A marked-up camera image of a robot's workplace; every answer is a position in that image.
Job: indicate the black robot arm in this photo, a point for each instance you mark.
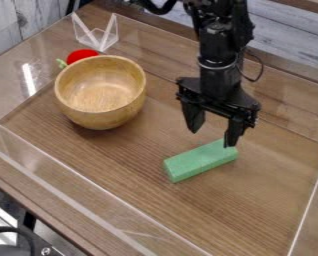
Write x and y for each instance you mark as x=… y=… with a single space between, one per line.
x=225 y=30

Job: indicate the green rectangular block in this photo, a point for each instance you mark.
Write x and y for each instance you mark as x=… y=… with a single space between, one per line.
x=198 y=160

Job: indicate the red plush tomato toy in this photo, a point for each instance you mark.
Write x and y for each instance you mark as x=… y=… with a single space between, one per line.
x=75 y=56

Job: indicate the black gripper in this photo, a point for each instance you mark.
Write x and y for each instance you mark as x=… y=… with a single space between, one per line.
x=222 y=101

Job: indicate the clear acrylic corner bracket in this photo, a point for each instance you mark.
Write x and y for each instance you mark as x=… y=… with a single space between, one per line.
x=98 y=38

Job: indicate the brown wooden bowl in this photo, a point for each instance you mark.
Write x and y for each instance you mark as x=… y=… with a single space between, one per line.
x=101 y=91

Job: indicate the black table leg bracket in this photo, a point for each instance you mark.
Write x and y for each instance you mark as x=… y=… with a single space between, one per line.
x=39 y=246

